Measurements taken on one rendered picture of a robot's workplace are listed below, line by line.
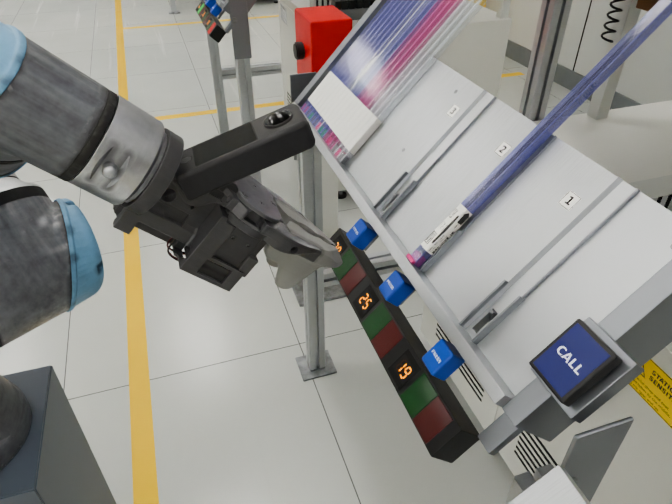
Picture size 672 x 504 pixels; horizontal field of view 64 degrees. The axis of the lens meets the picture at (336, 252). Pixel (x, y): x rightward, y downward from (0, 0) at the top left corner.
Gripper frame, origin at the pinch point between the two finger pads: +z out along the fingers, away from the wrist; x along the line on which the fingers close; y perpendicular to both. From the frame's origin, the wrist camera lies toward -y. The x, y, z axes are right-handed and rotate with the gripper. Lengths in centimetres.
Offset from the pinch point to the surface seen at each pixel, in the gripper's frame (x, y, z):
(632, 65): -162, -102, 184
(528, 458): -3, 17, 70
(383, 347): 3.8, 5.4, 10.9
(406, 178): -12.0, -8.8, 9.8
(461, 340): 12.3, -3.1, 7.7
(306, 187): -49, 9, 22
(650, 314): 20.9, -15.5, 9.1
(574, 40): -205, -103, 184
